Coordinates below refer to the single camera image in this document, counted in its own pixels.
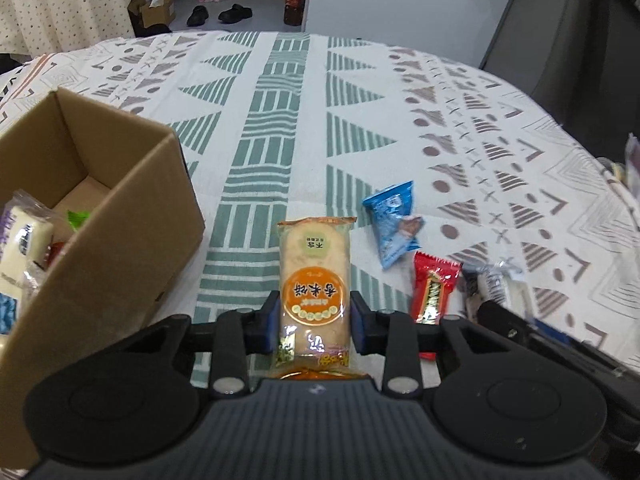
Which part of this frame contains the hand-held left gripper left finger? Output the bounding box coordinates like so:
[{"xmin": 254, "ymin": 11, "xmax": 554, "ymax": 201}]
[{"xmin": 107, "ymin": 290, "xmax": 281, "ymax": 400}]

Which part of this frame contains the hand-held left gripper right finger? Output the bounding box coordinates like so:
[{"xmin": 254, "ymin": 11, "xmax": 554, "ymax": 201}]
[{"xmin": 349, "ymin": 290, "xmax": 523, "ymax": 398}]

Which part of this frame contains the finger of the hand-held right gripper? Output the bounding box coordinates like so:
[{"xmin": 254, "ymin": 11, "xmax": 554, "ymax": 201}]
[{"xmin": 474, "ymin": 300, "xmax": 532, "ymax": 345}]

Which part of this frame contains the orange rice cracker packet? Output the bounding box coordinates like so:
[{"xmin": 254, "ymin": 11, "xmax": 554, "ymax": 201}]
[{"xmin": 270, "ymin": 216, "xmax": 373, "ymax": 381}]

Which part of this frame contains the blueberry bread packet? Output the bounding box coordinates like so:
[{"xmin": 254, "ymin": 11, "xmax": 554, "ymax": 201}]
[{"xmin": 0, "ymin": 189, "xmax": 55, "ymax": 337}]

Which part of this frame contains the clear white cake packet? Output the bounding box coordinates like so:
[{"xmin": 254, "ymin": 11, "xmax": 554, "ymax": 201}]
[{"xmin": 460, "ymin": 260, "xmax": 531, "ymax": 318}]

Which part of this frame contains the red snack bar packet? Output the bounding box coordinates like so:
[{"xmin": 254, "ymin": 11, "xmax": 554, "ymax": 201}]
[{"xmin": 410, "ymin": 251, "xmax": 463, "ymax": 361}]

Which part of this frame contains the blue snack packet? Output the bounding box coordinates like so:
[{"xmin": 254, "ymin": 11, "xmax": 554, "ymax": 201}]
[{"xmin": 361, "ymin": 180, "xmax": 426, "ymax": 272}]

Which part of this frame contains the small red wrapper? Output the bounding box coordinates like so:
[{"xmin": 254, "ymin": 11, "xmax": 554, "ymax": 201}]
[{"xmin": 45, "ymin": 241, "xmax": 68, "ymax": 268}]

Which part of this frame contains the grey chair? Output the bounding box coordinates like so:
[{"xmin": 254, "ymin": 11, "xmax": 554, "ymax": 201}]
[{"xmin": 477, "ymin": 0, "xmax": 640, "ymax": 161}]

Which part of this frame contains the dark bottle red label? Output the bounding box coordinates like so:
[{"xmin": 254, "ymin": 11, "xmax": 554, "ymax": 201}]
[{"xmin": 283, "ymin": 0, "xmax": 307, "ymax": 27}]

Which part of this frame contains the small open cardboard box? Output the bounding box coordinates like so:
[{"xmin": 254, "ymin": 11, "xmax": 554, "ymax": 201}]
[{"xmin": 129, "ymin": 0, "xmax": 176, "ymax": 28}]

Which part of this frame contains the dotted cream tablecloth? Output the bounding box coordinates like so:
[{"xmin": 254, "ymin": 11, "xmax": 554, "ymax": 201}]
[{"xmin": 0, "ymin": 0, "xmax": 143, "ymax": 56}]

